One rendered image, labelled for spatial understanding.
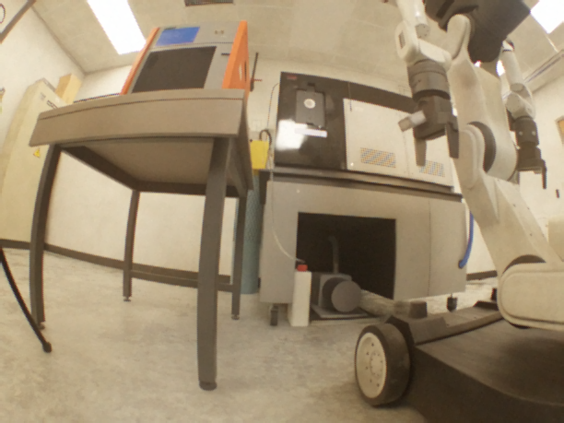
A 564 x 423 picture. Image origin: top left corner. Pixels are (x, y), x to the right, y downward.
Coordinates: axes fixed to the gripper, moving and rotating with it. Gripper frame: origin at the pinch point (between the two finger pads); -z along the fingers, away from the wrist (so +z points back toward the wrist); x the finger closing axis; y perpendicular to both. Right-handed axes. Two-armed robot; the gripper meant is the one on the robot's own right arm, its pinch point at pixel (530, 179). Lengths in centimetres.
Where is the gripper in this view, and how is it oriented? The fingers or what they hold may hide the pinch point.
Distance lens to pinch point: 85.5
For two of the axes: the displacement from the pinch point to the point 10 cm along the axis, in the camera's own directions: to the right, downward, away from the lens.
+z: 0.7, -10.0, -0.3
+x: -0.6, -0.3, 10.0
